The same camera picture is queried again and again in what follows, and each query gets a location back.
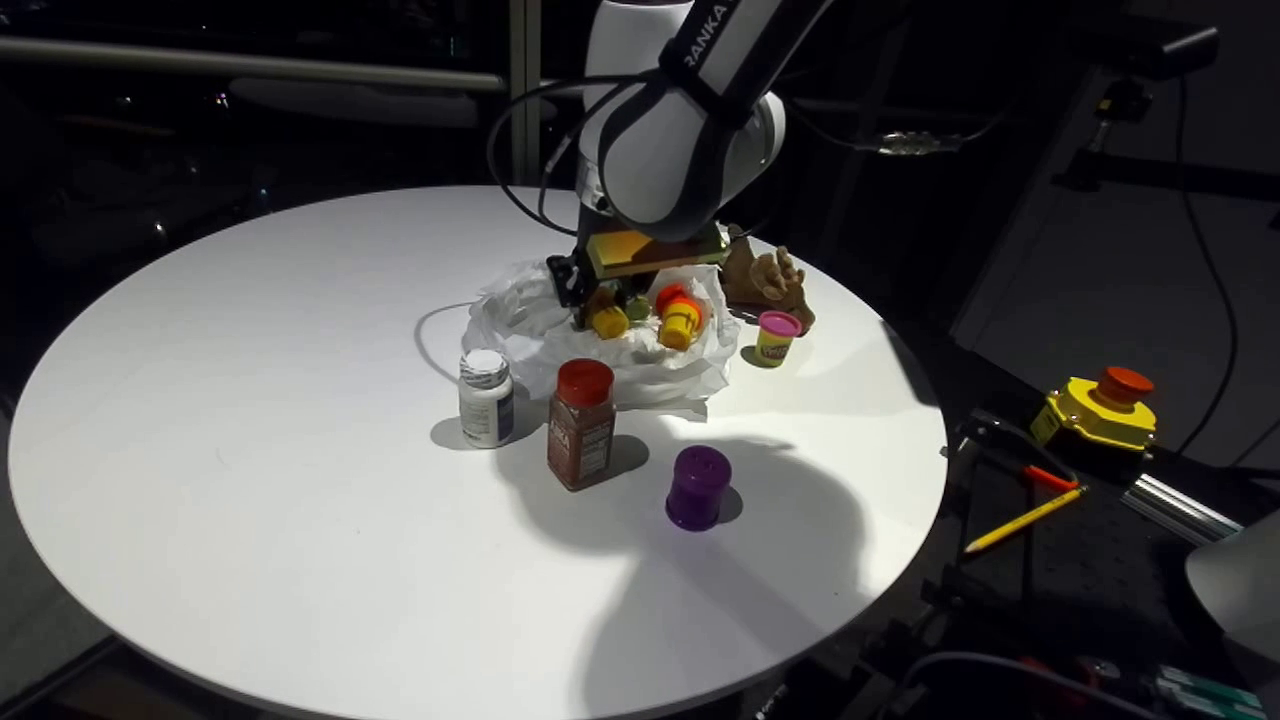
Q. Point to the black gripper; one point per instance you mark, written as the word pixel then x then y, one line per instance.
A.
pixel 571 282

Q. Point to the green plastic cup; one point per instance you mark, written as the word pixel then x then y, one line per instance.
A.
pixel 636 307

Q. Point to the red lid spice jar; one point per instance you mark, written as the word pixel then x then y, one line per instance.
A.
pixel 580 433

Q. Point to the clear jar white lid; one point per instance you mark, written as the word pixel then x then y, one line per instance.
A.
pixel 485 398

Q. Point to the brown plush toy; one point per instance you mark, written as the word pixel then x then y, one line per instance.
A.
pixel 770 282

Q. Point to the purple plastic cylinder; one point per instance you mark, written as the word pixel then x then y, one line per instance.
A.
pixel 696 488

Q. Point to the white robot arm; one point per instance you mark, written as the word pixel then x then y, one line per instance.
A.
pixel 692 123

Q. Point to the white plastic bag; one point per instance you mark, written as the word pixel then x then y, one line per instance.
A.
pixel 664 373

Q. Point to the yellow pencil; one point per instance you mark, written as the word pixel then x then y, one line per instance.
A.
pixel 1027 516

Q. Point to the yellow emergency stop button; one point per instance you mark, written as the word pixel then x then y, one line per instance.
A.
pixel 1102 404

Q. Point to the aluminium extrusion bar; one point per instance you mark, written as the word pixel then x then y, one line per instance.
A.
pixel 1185 504

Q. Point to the white rounded object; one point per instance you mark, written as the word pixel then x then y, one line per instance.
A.
pixel 1243 586

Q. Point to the grey vertical metal post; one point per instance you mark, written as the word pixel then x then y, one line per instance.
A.
pixel 527 53

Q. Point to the grey horizontal metal rail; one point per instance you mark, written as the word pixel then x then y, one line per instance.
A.
pixel 241 67

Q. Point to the black camera on stand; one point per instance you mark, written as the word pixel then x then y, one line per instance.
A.
pixel 1147 43

